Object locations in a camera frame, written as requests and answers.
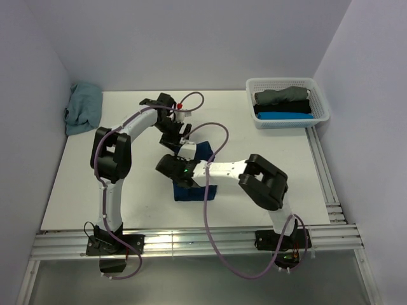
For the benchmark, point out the black rolled t shirt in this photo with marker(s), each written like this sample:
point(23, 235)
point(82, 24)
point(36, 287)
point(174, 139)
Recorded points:
point(302, 106)

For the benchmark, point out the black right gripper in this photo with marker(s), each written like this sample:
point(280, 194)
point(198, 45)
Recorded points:
point(179, 159)

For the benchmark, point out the grey rolled t shirt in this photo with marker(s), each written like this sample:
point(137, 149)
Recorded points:
point(289, 94)

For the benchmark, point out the pale teal t shirt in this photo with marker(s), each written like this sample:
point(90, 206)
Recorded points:
point(84, 110)

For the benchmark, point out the light blue rolled t shirt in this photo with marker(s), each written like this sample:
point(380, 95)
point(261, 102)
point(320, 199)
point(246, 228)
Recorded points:
point(283, 115)

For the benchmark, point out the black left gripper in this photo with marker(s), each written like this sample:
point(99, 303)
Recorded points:
point(175, 139)

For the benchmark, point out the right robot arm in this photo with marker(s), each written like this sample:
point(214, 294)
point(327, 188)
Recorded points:
point(262, 181)

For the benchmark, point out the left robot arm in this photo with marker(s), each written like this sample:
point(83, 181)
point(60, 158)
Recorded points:
point(111, 159)

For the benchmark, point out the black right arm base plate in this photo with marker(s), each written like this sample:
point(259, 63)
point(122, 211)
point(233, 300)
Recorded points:
point(289, 251)

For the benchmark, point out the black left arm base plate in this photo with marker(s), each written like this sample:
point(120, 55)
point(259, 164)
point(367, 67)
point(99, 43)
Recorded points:
point(113, 258)

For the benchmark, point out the white plastic basket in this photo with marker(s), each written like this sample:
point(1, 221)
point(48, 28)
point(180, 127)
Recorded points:
point(318, 103)

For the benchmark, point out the aluminium frame rail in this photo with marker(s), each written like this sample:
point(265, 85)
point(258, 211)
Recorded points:
point(338, 235)

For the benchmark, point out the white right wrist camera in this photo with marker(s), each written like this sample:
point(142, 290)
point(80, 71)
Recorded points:
point(187, 149)

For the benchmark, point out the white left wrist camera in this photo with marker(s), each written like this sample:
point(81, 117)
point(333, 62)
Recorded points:
point(180, 114)

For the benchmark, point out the dark blue t shirt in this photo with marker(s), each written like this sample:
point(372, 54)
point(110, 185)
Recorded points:
point(203, 152)

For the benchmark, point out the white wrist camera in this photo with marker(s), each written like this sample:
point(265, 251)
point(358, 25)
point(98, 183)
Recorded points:
point(180, 114)
point(187, 149)

